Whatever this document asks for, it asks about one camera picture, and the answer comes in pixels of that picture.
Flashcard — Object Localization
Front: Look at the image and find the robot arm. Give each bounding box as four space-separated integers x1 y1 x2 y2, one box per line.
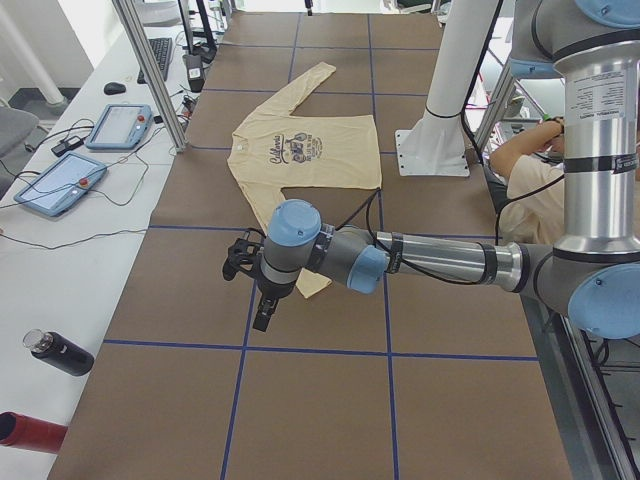
252 1 639 339

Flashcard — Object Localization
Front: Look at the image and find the black water bottle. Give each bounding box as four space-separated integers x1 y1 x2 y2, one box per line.
23 329 94 377

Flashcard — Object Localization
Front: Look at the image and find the blue teach pendant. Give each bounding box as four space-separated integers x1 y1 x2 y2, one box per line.
84 104 153 151
14 152 107 217

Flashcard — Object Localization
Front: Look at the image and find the black keyboard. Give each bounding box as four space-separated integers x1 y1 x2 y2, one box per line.
148 37 173 81

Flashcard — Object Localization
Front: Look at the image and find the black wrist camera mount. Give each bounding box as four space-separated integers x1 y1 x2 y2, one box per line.
222 228 265 281

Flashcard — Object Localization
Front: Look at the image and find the aluminium frame post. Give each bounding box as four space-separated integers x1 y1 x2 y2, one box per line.
112 0 187 153

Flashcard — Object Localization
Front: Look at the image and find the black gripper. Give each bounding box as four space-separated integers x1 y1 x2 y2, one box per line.
252 278 294 331

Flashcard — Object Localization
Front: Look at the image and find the blue teach pendant far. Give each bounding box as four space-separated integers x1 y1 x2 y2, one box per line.
84 104 153 151

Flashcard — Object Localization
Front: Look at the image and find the cream long sleeve shirt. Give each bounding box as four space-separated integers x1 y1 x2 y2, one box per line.
227 62 388 298

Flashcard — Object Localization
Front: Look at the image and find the black computer mouse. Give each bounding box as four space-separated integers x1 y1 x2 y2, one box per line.
103 82 127 96

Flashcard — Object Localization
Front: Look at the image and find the blue teach pendant near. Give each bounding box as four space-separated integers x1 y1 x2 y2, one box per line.
14 152 107 217

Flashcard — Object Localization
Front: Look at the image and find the seated person beige shirt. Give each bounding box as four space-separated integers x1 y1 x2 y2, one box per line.
490 117 564 244

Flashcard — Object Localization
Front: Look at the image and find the red bottle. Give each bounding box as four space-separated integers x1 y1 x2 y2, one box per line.
1 412 67 454

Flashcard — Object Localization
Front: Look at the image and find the white camera stand pillar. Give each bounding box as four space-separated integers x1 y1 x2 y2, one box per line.
395 0 502 177

